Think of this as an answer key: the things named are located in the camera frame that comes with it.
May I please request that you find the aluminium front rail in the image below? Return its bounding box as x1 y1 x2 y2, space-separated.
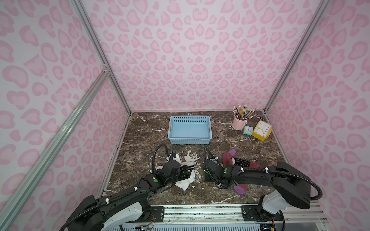
77 203 330 231

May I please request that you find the white sock with black bands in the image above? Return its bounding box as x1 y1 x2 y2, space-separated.
155 159 195 191

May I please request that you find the bundle of coloured pencils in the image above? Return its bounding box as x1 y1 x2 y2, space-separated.
233 104 255 121

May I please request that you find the black striped sock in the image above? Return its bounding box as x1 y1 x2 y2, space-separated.
234 158 250 168

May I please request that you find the aluminium frame strut left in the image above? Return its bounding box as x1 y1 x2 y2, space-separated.
1 69 110 231

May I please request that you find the yellow square alarm clock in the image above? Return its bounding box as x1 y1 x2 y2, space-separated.
252 120 273 141

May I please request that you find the maroon purple sock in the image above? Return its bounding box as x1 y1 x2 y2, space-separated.
234 161 261 195
223 149 236 167

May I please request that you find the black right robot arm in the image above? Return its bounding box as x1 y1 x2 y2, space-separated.
202 158 323 219

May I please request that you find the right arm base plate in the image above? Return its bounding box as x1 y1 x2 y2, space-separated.
241 205 283 223

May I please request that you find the pink pencil cup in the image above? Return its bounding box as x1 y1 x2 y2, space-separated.
232 116 248 131

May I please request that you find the light blue plastic basket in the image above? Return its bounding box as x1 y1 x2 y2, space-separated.
168 115 213 145

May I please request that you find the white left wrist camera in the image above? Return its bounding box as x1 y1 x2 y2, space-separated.
167 152 182 164

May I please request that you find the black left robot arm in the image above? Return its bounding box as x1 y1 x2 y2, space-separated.
60 159 193 231

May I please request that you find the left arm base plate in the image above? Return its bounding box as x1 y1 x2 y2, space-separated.
141 206 165 223

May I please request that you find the small teal cube clock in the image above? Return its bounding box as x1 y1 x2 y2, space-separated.
243 125 254 136

